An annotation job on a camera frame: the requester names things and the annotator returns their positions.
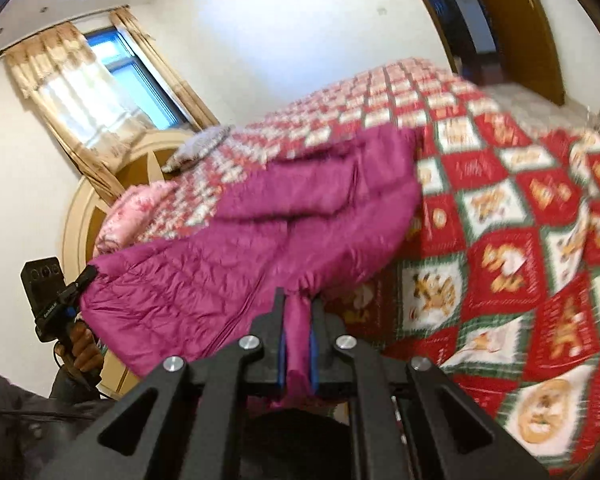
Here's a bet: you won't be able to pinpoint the pink floral folded quilt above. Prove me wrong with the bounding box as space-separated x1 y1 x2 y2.
94 180 181 256

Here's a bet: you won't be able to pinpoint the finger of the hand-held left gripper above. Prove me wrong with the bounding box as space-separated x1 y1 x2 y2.
62 266 98 309

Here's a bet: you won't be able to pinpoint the narrow beige floral curtain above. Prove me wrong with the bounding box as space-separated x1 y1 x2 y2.
110 7 221 131

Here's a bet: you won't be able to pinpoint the cream wooden headboard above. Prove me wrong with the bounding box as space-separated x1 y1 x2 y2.
62 130 196 401

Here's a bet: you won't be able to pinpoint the red printed checked bedspread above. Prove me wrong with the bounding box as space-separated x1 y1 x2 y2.
140 57 600 476

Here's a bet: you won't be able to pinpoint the recessed ceiling lights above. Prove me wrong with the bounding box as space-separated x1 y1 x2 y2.
0 0 153 33

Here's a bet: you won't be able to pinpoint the wide beige floral curtain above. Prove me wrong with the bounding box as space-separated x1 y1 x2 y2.
2 22 153 201

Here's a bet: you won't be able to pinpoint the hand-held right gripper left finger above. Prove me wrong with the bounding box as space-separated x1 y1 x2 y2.
32 287 287 480

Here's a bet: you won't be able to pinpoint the dark framed window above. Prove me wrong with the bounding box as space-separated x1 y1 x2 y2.
85 27 191 128

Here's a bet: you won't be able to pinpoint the dark wooden door frame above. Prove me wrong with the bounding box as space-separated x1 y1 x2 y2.
400 0 498 78

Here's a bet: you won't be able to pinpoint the grey floral pillow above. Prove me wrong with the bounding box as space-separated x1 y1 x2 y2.
161 125 233 173

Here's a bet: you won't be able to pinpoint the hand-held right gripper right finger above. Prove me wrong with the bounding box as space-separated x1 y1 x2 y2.
310 297 551 480

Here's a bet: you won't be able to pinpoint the black cable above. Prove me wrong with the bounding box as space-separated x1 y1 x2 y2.
0 407 101 420

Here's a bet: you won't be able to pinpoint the magenta puffer jacket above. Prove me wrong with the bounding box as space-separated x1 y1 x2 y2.
80 127 423 406

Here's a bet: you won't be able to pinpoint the person's left hand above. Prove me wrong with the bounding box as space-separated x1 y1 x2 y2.
55 322 103 376

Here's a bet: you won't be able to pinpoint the brown wooden door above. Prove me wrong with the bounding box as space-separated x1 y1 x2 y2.
462 0 566 106

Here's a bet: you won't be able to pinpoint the person's left forearm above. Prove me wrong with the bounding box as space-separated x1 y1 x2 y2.
0 364 113 480

